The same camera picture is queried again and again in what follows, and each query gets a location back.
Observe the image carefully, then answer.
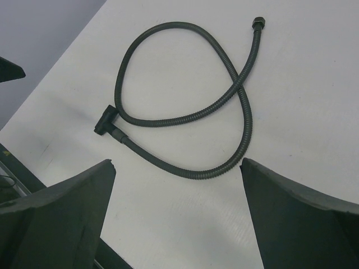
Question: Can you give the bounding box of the black threaded elbow fitting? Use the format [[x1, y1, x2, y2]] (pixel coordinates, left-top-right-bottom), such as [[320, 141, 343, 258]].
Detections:
[[94, 105, 118, 136]]

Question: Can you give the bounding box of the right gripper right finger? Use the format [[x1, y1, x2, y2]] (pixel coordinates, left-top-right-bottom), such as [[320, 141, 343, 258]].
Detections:
[[240, 158, 358, 268]]

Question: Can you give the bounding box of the dark corrugated flexible hose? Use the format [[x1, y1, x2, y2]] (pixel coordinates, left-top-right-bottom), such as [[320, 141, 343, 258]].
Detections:
[[113, 17, 267, 179]]

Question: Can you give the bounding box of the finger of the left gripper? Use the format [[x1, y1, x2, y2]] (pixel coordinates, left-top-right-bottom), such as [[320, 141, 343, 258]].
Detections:
[[0, 57, 26, 83]]

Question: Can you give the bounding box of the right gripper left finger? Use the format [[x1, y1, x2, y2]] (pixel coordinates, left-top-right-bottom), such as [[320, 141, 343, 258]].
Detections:
[[1, 159, 116, 268]]

